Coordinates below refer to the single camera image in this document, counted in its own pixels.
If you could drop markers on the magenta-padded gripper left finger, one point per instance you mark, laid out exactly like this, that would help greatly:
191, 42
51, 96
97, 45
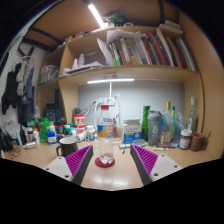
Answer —
77, 161

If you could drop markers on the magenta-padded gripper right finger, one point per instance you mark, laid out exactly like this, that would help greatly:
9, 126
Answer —
146, 160

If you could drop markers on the clear plastic bottle red cap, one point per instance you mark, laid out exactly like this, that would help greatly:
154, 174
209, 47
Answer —
105, 133

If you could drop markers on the black mug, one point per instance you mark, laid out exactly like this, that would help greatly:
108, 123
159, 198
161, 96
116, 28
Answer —
68, 146

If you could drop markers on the flat round red coaster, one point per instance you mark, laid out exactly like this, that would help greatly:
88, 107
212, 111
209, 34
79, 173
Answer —
98, 164

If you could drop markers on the white pill bottle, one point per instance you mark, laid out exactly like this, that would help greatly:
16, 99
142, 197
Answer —
90, 134

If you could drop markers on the brown bottle green cap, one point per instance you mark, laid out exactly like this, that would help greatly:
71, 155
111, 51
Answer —
67, 132

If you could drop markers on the blue and white carton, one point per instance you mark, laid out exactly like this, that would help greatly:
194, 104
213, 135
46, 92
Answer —
132, 131

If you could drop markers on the grey shaker bottle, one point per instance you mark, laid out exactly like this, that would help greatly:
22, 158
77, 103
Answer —
154, 128

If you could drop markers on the white bottle blue cap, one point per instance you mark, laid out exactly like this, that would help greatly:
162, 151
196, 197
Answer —
51, 138

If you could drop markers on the green glass bottle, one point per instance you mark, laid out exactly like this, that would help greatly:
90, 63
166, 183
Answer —
145, 121

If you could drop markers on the clear bottle yellow cap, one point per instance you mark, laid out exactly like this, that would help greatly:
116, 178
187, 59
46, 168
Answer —
167, 126

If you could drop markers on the red and white canister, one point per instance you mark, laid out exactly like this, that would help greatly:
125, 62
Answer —
79, 121

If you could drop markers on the brown jar white lid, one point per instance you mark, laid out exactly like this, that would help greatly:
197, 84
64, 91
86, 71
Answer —
185, 140

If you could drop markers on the green plastic container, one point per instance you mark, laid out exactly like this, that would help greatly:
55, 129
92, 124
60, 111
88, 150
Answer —
43, 128

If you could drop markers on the brown ceramic mug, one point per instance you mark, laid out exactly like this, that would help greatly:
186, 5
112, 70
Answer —
197, 141

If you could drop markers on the tall clear glass bottle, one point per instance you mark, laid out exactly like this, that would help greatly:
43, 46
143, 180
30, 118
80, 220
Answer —
192, 118

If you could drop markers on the wooden shelf unit with books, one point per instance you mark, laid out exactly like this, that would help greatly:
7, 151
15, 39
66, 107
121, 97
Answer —
143, 50

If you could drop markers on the ceiling tube light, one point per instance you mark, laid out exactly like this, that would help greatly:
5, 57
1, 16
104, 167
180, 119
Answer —
96, 15

